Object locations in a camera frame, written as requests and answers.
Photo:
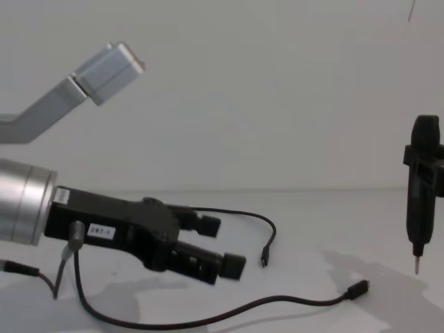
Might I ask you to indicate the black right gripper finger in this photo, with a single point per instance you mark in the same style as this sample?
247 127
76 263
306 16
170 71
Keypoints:
431 154

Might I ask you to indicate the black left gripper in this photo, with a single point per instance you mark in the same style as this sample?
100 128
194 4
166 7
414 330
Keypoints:
138 225

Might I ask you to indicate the black tool with metal tip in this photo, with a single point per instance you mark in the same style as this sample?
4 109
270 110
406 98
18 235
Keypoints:
421 215

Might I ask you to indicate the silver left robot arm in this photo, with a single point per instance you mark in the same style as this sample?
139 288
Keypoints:
21 204

